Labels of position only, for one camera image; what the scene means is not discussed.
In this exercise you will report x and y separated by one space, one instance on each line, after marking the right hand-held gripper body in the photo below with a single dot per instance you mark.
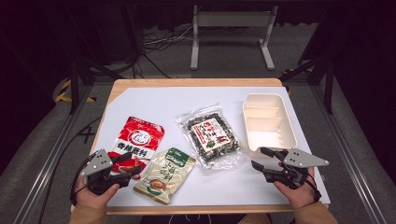
299 158

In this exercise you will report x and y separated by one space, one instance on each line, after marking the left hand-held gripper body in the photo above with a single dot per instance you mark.
97 163

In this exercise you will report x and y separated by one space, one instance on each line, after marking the red and white seasoning packet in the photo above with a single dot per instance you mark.
140 137

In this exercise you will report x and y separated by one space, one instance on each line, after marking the white compartment container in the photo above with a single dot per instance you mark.
264 124

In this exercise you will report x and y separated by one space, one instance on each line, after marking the green and cream seasoning packet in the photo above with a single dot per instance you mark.
165 174

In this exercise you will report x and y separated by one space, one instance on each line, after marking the clear dried seaweed packet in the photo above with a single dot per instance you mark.
210 137

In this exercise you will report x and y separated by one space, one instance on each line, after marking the person's left hand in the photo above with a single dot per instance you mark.
93 200

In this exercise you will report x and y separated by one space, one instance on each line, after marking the person's right hand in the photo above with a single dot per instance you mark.
300 196

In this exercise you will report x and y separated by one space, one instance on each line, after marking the person's dark clothing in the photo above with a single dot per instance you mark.
193 219

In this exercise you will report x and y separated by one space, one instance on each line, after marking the yellow and black floor tape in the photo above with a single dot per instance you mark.
63 90

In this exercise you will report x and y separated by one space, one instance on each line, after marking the black metal stand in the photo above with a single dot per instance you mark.
74 81
328 81

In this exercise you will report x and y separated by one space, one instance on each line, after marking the aluminium rail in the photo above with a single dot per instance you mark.
345 155
53 161

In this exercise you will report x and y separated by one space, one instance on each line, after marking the white metal-frame desk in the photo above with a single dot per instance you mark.
232 18

